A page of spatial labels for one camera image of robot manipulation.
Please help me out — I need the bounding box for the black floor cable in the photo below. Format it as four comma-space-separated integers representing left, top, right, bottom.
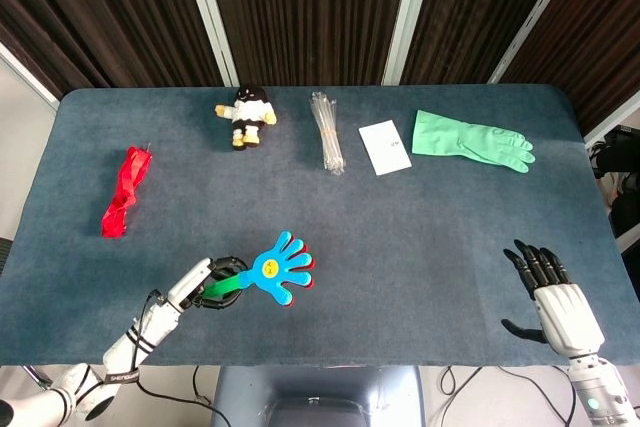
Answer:
438, 365, 579, 427
134, 366, 222, 419

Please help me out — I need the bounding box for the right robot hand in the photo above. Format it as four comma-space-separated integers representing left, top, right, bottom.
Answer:
501, 239, 606, 359

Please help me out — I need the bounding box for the green rubber glove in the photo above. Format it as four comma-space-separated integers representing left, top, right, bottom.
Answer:
411, 109, 536, 175

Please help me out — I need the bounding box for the red crumpled ribbon cloth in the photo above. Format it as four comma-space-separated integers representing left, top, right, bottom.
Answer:
100, 142, 154, 239

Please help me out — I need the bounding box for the white paper card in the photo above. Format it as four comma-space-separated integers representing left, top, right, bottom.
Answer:
357, 119, 413, 177

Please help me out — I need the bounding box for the dark brown pleated curtain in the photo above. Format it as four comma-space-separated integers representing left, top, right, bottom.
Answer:
399, 0, 571, 86
499, 0, 640, 136
0, 0, 225, 101
201, 0, 412, 88

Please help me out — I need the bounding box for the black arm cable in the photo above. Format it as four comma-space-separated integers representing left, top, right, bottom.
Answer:
130, 289, 164, 373

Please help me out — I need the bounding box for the black equipment pile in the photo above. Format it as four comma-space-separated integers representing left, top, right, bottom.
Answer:
588, 124, 640, 239

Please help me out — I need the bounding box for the blue-grey tablecloth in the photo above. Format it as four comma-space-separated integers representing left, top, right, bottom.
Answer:
0, 84, 640, 367

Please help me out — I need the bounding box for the blue hand-shaped clapper toy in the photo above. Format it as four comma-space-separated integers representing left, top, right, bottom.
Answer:
202, 230, 315, 308

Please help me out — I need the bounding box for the plush doll white shirt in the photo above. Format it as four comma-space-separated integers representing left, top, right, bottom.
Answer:
214, 86, 279, 151

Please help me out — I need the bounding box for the clear plastic straw bundle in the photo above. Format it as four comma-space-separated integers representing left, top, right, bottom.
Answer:
309, 90, 347, 177

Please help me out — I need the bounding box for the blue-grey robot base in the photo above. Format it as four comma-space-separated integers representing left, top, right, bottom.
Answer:
212, 365, 426, 427

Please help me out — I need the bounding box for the white frame post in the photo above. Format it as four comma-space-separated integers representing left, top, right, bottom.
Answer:
178, 0, 240, 88
487, 0, 585, 85
381, 0, 427, 87

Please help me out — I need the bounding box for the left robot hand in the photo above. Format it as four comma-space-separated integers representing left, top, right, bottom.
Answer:
167, 255, 250, 312

